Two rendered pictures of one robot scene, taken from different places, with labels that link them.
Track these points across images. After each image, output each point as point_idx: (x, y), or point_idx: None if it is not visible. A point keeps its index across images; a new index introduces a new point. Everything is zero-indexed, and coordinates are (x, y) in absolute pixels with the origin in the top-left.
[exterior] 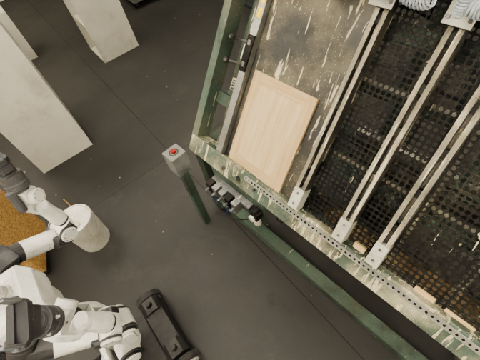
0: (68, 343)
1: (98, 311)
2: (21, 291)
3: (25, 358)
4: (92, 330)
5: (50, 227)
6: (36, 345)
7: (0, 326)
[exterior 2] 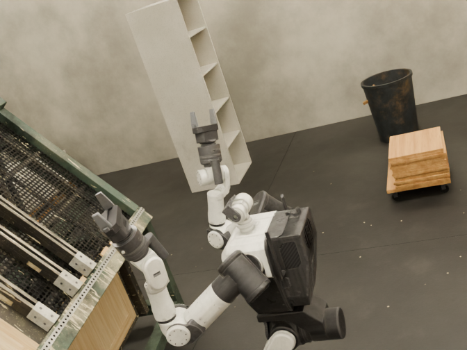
0: None
1: (210, 213)
2: (235, 228)
3: None
4: None
5: (183, 323)
6: None
7: (265, 212)
